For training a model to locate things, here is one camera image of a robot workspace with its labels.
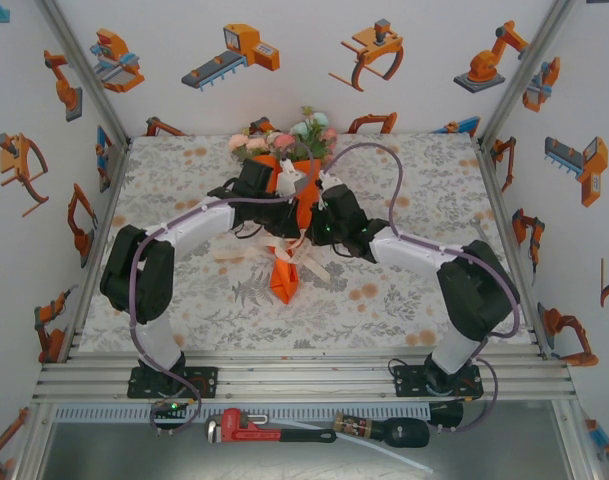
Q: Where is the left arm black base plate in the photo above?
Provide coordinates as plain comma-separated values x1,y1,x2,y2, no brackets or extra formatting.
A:
127,366,219,400

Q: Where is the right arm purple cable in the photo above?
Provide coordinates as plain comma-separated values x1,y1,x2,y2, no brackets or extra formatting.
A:
323,142,521,434

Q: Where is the fake flower bouquet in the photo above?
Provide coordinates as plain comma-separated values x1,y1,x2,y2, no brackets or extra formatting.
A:
227,105,339,164

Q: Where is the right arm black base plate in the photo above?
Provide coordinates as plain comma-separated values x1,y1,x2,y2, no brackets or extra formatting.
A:
393,363,484,400

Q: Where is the orange wrapping paper sheet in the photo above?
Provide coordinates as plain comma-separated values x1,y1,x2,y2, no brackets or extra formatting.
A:
246,153,326,306

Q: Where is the black tool with brass tip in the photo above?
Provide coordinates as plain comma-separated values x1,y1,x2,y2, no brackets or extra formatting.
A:
333,410,431,450

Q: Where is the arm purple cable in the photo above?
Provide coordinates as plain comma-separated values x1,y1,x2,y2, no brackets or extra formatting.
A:
323,142,521,434
128,139,318,436

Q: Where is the thin white tube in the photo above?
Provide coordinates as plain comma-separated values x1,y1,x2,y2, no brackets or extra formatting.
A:
256,418,434,474

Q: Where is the perforated grey cable duct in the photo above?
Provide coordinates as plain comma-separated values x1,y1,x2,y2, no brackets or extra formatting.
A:
51,403,430,422

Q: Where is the small circuit board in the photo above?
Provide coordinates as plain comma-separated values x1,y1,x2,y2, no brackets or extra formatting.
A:
151,399,190,419

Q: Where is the red pipe wrench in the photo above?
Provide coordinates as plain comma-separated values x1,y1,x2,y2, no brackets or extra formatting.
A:
204,408,338,445

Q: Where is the cream printed ribbon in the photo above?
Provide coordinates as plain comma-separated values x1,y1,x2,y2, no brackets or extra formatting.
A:
212,234,333,289

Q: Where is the grey metal panel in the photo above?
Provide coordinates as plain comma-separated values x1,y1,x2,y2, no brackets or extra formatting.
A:
13,402,600,480

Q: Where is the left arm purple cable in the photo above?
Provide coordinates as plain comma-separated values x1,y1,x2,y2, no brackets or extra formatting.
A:
128,139,318,436

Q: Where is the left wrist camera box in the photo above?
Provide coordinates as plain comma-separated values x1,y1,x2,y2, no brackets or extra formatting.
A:
276,158,306,199

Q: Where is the floral print tablecloth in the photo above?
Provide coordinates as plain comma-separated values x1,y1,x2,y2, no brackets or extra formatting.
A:
78,133,540,351

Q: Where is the aluminium rail platform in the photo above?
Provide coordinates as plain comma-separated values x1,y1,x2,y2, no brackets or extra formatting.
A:
31,349,578,405

